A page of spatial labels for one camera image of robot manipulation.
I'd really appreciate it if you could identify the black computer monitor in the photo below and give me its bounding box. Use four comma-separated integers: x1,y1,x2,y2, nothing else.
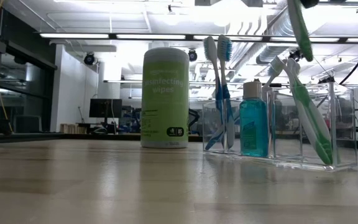
88,98,124,126

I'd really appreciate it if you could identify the blue mouthwash bottle white cap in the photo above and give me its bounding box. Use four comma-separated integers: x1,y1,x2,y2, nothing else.
239,80,270,158

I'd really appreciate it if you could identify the disinfecting wipes canister green label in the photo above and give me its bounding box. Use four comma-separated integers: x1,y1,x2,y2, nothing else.
140,47,190,149

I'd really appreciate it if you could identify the green and white toothbrush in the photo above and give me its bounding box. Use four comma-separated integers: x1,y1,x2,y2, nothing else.
275,55,334,166
287,57,338,166
286,0,315,63

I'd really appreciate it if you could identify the clear acrylic organizer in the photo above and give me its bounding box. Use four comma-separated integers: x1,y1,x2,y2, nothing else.
201,81,358,173

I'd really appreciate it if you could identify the blue and white toothbrush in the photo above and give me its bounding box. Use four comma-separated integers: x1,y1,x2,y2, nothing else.
216,34,237,150
204,55,287,151
203,35,226,151

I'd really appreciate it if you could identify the wooden crate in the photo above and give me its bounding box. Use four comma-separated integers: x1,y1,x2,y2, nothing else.
60,123,88,135

